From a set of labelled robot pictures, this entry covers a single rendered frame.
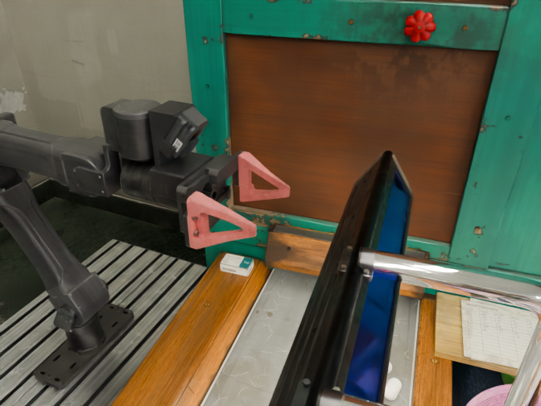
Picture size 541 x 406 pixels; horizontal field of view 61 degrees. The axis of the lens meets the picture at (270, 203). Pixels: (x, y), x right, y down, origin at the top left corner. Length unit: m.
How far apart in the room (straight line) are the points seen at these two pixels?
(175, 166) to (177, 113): 0.07
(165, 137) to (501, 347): 0.62
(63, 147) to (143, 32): 1.49
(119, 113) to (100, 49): 1.76
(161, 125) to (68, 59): 1.96
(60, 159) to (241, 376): 0.43
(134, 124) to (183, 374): 0.40
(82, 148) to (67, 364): 0.44
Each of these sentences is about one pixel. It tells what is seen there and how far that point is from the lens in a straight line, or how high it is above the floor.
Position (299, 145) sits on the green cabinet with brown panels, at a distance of 0.83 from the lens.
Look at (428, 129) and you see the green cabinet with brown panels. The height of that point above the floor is 1.08.
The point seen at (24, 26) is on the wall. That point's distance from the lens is 2.65.
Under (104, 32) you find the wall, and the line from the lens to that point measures 2.28.
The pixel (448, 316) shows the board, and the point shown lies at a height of 0.78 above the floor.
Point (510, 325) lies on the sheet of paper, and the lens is 0.90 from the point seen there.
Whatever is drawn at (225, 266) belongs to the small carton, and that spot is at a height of 0.78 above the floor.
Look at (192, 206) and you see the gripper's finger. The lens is 0.50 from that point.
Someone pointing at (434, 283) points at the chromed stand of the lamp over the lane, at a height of 1.11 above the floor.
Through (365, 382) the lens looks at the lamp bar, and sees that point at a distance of 0.36.
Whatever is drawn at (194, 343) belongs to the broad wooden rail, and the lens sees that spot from 0.81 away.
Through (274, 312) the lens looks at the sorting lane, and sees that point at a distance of 0.88.
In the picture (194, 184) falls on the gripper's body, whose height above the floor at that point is 1.10.
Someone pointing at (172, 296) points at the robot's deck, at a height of 0.67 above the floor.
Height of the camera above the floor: 1.35
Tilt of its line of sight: 31 degrees down
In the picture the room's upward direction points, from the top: straight up
